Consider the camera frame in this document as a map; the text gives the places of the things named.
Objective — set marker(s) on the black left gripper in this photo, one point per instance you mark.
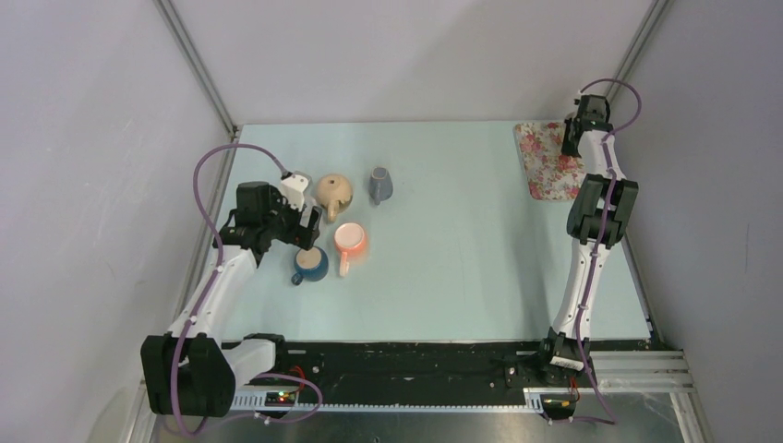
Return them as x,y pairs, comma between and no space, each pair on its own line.
302,236

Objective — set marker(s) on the grey blue mug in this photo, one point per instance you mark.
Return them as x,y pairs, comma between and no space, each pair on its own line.
380,185

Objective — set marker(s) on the dark blue mug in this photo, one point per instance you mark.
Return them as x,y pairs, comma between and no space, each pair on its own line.
310,265

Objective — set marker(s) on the floral pattern tray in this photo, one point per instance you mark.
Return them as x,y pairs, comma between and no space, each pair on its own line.
550,174

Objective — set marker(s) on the orange mug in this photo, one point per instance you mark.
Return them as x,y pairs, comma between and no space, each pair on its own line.
351,243

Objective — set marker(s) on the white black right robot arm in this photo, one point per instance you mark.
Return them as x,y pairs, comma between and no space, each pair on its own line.
597,221

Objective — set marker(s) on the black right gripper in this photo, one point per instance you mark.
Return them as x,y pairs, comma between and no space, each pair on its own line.
567,148

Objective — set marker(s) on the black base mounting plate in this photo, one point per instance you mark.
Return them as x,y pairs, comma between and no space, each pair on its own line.
421,374

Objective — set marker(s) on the aluminium frame rail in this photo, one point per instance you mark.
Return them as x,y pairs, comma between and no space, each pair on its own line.
616,367

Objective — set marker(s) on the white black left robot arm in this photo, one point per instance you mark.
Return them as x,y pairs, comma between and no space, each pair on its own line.
208,306

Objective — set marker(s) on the tan ceramic mug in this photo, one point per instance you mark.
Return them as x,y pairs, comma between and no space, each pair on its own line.
334,193

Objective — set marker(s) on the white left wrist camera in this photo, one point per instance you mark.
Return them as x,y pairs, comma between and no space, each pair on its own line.
293,187

